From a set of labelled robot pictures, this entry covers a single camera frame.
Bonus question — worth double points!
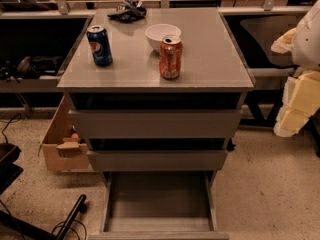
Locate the grey bottom drawer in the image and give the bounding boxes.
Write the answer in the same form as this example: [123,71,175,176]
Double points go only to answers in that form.
[88,171,229,240]

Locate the grey drawer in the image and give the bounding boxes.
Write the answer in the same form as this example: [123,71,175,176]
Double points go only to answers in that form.
[87,138,227,171]
[69,109,241,139]
[88,171,229,240]

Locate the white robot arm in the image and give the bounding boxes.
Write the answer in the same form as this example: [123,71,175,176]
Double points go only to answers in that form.
[292,0,320,70]

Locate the grey drawer cabinet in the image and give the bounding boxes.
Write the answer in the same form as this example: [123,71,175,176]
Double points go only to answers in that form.
[56,6,257,172]

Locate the grey top drawer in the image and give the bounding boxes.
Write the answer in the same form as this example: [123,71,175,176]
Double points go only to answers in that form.
[69,109,241,139]

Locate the grey middle drawer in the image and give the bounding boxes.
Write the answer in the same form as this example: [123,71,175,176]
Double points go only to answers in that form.
[87,138,227,171]

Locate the orange soda can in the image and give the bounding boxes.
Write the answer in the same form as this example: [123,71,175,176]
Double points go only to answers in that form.
[159,35,183,79]

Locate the white bowl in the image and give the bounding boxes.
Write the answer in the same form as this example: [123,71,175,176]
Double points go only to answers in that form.
[145,24,181,52]

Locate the blue Pepsi can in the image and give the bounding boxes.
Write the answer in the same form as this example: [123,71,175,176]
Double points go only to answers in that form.
[86,25,113,66]

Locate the cardboard box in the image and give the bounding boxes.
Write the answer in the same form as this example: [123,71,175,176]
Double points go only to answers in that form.
[41,98,91,172]

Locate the black crumpled glove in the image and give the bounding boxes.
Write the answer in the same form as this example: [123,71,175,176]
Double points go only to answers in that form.
[107,0,147,23]

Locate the black headphones on shelf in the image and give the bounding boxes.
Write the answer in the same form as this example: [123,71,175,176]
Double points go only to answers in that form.
[0,56,63,80]

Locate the dark chair seat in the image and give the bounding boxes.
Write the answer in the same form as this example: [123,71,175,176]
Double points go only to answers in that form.
[240,15,302,68]

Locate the black office chair base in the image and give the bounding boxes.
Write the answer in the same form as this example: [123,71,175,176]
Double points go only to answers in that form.
[0,143,88,240]

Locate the black floor cable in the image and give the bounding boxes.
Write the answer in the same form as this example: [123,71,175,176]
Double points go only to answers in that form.
[0,112,23,144]

